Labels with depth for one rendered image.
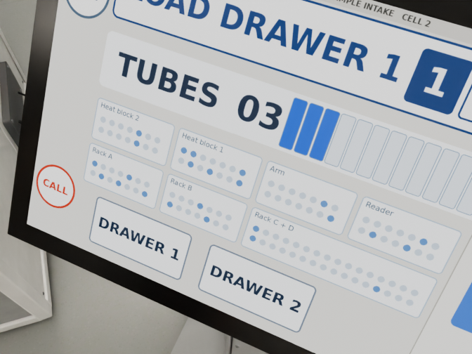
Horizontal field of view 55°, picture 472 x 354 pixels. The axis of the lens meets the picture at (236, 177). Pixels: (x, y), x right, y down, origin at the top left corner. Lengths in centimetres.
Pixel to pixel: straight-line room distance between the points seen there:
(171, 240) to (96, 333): 107
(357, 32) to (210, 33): 10
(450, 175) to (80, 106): 29
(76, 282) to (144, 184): 114
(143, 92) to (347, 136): 16
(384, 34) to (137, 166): 22
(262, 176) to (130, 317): 113
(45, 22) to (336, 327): 34
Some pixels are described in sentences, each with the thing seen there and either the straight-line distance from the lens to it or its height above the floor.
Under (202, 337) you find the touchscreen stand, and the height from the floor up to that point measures 4.
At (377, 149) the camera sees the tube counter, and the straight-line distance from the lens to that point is 33.
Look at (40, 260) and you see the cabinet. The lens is 146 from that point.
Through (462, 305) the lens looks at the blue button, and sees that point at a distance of 38.
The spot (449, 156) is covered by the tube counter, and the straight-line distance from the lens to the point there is 34.
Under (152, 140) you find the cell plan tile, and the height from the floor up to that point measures 107.
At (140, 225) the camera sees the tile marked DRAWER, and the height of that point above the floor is 101.
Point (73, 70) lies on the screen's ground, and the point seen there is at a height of 110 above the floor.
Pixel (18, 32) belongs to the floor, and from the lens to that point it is 228.
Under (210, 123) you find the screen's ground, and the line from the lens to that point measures 35.
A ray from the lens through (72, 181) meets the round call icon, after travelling 43.
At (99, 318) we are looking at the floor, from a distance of 146.
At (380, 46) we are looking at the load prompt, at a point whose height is 116.
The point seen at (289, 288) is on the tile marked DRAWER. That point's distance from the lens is 38.
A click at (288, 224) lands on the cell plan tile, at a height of 105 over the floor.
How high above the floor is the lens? 137
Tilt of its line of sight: 58 degrees down
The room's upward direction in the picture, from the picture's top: 3 degrees clockwise
